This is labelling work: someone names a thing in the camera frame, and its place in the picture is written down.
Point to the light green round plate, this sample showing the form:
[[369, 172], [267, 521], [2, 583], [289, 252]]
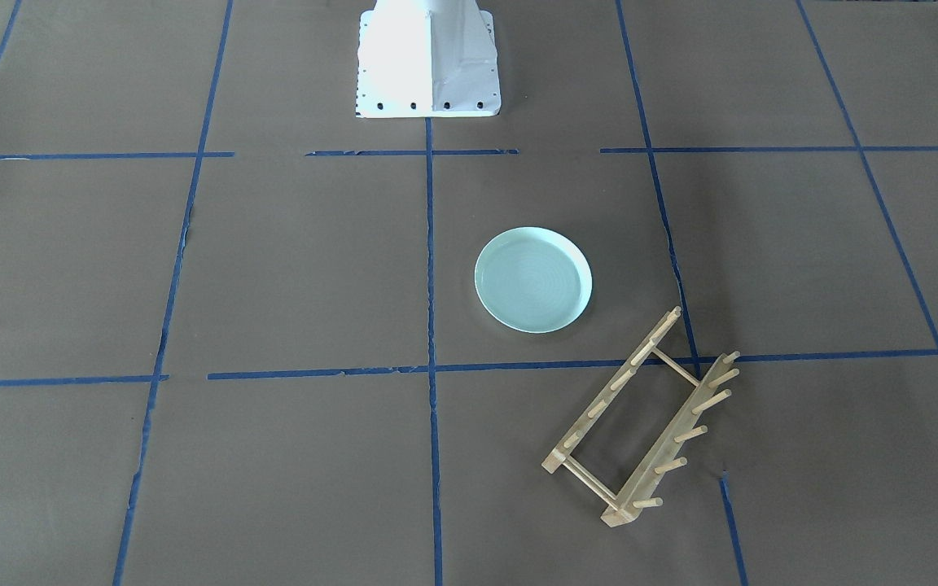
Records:
[[533, 280]]

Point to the wooden plate rack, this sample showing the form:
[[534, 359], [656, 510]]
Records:
[[630, 436]]

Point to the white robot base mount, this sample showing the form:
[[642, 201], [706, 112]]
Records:
[[427, 59]]

